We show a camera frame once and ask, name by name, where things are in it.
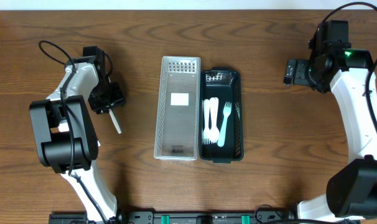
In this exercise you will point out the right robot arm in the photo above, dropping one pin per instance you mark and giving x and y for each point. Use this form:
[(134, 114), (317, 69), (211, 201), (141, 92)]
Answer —
[(334, 66)]

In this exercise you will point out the white plastic fork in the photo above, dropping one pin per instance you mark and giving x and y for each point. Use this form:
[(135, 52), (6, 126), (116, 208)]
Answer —
[(212, 114), (206, 116)]

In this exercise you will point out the pale pink plastic fork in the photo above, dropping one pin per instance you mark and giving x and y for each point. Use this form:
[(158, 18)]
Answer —
[(215, 122)]

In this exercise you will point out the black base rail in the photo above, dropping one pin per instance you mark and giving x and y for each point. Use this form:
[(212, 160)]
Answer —
[(258, 217)]

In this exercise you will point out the mint green plastic fork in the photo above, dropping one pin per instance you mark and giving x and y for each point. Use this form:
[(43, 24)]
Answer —
[(226, 113)]

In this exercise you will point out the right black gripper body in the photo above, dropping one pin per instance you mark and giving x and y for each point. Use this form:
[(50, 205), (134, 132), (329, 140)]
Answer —
[(300, 72)]

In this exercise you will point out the white plastic spoon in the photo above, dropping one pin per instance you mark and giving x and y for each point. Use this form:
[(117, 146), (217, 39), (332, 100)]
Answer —
[(115, 121)]

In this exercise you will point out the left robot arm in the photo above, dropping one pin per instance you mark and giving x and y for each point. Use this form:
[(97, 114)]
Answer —
[(65, 137)]

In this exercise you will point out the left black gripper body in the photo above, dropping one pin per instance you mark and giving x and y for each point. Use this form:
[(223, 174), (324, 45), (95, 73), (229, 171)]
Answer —
[(107, 99)]

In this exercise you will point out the clear perforated plastic basket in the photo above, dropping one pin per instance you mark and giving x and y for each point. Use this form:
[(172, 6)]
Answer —
[(178, 109)]

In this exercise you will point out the dark green plastic basket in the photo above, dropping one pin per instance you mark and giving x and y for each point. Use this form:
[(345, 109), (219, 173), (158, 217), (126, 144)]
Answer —
[(225, 84)]

